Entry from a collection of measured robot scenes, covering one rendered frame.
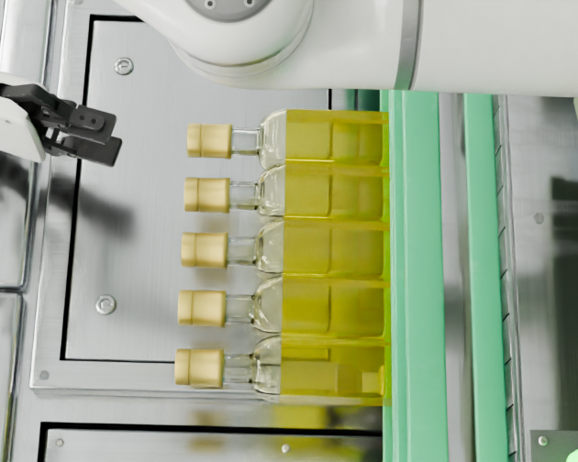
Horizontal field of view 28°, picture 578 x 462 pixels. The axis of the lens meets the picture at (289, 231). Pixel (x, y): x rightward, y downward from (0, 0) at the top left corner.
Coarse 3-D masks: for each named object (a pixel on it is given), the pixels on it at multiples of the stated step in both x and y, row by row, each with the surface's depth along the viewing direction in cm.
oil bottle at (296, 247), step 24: (264, 240) 109; (288, 240) 108; (312, 240) 109; (336, 240) 109; (360, 240) 109; (384, 240) 109; (264, 264) 108; (288, 264) 108; (312, 264) 108; (336, 264) 108; (360, 264) 108; (384, 264) 108
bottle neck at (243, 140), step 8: (232, 128) 114; (240, 128) 114; (248, 128) 114; (232, 136) 113; (240, 136) 113; (248, 136) 114; (232, 144) 113; (240, 144) 113; (248, 144) 113; (232, 152) 114; (240, 152) 114; (248, 152) 114
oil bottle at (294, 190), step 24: (288, 168) 111; (312, 168) 111; (336, 168) 111; (360, 168) 111; (384, 168) 111; (264, 192) 110; (288, 192) 110; (312, 192) 110; (336, 192) 110; (360, 192) 110; (384, 192) 110; (264, 216) 111; (288, 216) 110; (312, 216) 110; (336, 216) 110; (360, 216) 110; (384, 216) 110
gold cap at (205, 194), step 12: (192, 180) 112; (204, 180) 112; (216, 180) 112; (228, 180) 112; (192, 192) 111; (204, 192) 111; (216, 192) 111; (228, 192) 111; (192, 204) 111; (204, 204) 111; (216, 204) 111; (228, 204) 111
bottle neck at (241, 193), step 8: (232, 184) 112; (240, 184) 112; (248, 184) 112; (232, 192) 111; (240, 192) 111; (248, 192) 111; (232, 200) 111; (240, 200) 111; (248, 200) 111; (232, 208) 112; (240, 208) 112; (248, 208) 112
